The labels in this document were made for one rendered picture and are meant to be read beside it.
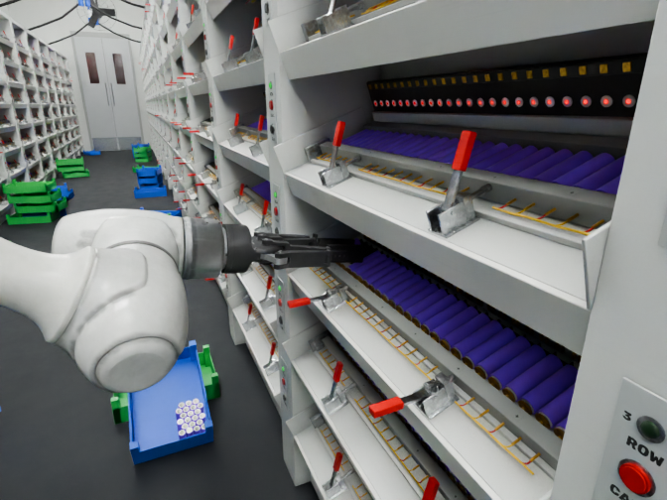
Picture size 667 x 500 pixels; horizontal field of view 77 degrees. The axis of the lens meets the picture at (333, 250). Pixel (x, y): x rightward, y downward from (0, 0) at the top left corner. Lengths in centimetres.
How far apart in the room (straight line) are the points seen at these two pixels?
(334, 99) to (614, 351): 65
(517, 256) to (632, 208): 11
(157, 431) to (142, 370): 90
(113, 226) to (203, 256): 12
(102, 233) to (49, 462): 93
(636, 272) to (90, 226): 55
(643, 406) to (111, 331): 40
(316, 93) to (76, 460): 110
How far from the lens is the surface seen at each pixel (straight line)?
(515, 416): 45
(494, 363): 51
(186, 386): 141
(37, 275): 48
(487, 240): 38
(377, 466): 71
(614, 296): 29
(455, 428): 48
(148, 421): 137
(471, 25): 38
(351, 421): 77
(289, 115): 79
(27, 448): 150
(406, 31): 45
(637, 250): 28
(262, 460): 124
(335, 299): 68
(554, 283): 32
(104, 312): 45
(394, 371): 55
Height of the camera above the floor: 87
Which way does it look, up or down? 19 degrees down
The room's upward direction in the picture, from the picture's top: straight up
